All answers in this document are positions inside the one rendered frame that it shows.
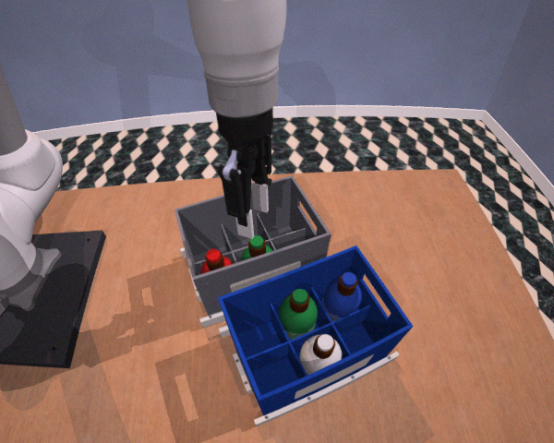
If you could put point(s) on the blue plastic bottle crate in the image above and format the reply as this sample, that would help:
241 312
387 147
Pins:
255 325

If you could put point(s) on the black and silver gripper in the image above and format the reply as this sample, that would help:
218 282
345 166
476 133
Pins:
253 157

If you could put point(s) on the grey divided crate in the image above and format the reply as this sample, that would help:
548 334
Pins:
285 229

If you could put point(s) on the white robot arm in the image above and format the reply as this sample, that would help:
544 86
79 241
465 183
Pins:
239 43

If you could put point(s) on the red bottle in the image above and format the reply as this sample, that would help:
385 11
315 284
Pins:
214 260

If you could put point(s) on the green bottle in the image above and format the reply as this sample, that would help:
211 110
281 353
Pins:
298 313
256 247

